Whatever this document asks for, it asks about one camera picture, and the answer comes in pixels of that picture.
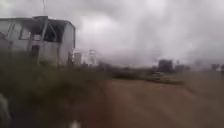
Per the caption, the small pale building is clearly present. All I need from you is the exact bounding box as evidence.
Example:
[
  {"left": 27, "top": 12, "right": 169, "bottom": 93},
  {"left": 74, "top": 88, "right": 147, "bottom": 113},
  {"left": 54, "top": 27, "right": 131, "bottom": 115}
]
[{"left": 73, "top": 49, "right": 98, "bottom": 66}]

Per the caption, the dark distant building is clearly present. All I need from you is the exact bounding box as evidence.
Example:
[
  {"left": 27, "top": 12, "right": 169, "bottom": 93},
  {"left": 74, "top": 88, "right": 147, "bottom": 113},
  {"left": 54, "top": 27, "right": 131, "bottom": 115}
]
[{"left": 158, "top": 59, "right": 174, "bottom": 74}]

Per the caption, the brown dirt road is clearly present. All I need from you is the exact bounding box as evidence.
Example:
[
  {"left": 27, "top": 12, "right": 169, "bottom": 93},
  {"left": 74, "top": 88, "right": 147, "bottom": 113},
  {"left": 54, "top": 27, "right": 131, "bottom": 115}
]
[{"left": 78, "top": 70, "right": 224, "bottom": 128}]

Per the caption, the robot's own part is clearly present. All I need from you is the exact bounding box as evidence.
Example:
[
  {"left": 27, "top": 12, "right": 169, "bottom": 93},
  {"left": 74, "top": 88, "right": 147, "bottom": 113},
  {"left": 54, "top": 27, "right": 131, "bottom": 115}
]
[{"left": 69, "top": 120, "right": 82, "bottom": 128}]

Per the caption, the grass verge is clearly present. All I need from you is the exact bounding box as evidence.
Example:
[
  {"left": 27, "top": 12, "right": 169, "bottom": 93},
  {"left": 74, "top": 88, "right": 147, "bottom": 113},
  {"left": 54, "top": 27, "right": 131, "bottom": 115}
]
[{"left": 0, "top": 49, "right": 111, "bottom": 128}]

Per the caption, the white concrete building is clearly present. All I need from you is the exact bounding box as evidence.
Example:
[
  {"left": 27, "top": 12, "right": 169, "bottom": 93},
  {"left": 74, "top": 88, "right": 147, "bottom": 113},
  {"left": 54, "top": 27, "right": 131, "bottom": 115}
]
[{"left": 0, "top": 15, "right": 77, "bottom": 67}]

